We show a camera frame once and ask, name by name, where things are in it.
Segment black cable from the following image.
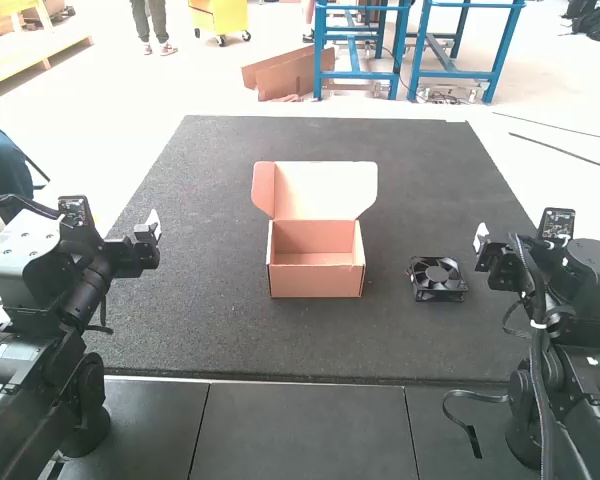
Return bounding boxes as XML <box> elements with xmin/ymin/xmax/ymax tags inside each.
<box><xmin>0</xmin><ymin>193</ymin><xmax>64</xmax><ymax>220</ymax></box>
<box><xmin>441</xmin><ymin>389</ymin><xmax>511</xmax><ymax>459</ymax></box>
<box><xmin>501</xmin><ymin>298</ymin><xmax>534</xmax><ymax>341</ymax></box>

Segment person's legs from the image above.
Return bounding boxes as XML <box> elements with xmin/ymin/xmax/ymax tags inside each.
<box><xmin>301</xmin><ymin>0</ymin><xmax>316</xmax><ymax>44</ymax></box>
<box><xmin>129</xmin><ymin>0</ymin><xmax>179</xmax><ymax>57</ymax></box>

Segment dark base panel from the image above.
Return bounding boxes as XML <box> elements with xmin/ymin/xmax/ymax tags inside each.
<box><xmin>404</xmin><ymin>384</ymin><xmax>541</xmax><ymax>480</ymax></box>
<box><xmin>54</xmin><ymin>377</ymin><xmax>211</xmax><ymax>480</ymax></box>
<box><xmin>187</xmin><ymin>382</ymin><xmax>421</xmax><ymax>480</ymax></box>

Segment brown cardboard sheets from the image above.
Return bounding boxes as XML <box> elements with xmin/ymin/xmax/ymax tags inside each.
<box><xmin>240</xmin><ymin>45</ymin><xmax>336</xmax><ymax>102</ymax></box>

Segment black mat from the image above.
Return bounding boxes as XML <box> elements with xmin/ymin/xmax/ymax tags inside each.
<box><xmin>82</xmin><ymin>115</ymin><xmax>549</xmax><ymax>386</ymax></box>

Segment person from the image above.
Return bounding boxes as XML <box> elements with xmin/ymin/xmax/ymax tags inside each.
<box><xmin>0</xmin><ymin>47</ymin><xmax>35</xmax><ymax>201</ymax></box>

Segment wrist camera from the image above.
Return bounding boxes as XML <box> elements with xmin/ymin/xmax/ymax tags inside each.
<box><xmin>537</xmin><ymin>207</ymin><xmax>577</xmax><ymax>242</ymax></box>
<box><xmin>58</xmin><ymin>195</ymin><xmax>90</xmax><ymax>229</ymax></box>

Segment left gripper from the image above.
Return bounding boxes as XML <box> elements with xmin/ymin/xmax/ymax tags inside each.
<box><xmin>102</xmin><ymin>208</ymin><xmax>162</xmax><ymax>280</ymax></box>

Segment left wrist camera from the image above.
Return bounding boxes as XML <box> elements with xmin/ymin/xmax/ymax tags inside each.
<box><xmin>58</xmin><ymin>195</ymin><xmax>90</xmax><ymax>229</ymax></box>

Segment black square fan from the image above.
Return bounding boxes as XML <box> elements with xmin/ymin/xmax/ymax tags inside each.
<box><xmin>405</xmin><ymin>255</ymin><xmax>469</xmax><ymax>303</ymax></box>

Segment cardboard box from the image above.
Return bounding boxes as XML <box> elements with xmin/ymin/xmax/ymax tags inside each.
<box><xmin>251</xmin><ymin>160</ymin><xmax>380</xmax><ymax>300</ymax></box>

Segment yellow wheeled cart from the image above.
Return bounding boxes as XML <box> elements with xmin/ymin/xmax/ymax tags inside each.
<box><xmin>187</xmin><ymin>0</ymin><xmax>253</xmax><ymax>48</ymax></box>

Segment black bags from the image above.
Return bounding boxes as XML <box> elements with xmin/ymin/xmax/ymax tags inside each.
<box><xmin>559</xmin><ymin>0</ymin><xmax>600</xmax><ymax>44</ymax></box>

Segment blue metal frame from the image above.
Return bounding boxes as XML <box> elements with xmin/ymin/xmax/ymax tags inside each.
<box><xmin>407</xmin><ymin>0</ymin><xmax>525</xmax><ymax>105</ymax></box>
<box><xmin>312</xmin><ymin>0</ymin><xmax>412</xmax><ymax>101</ymax></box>

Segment wooden platform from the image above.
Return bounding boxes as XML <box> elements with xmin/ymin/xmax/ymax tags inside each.
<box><xmin>0</xmin><ymin>0</ymin><xmax>95</xmax><ymax>86</ymax></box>

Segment thin dark floor rod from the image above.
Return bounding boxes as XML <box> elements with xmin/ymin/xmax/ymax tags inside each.
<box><xmin>508</xmin><ymin>131</ymin><xmax>600</xmax><ymax>172</ymax></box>
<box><xmin>492</xmin><ymin>110</ymin><xmax>600</xmax><ymax>144</ymax></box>

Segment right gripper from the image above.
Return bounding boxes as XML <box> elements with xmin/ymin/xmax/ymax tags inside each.
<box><xmin>472</xmin><ymin>222</ymin><xmax>534</xmax><ymax>292</ymax></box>

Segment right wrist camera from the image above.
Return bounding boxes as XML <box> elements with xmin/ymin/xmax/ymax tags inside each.
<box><xmin>537</xmin><ymin>207</ymin><xmax>577</xmax><ymax>242</ymax></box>

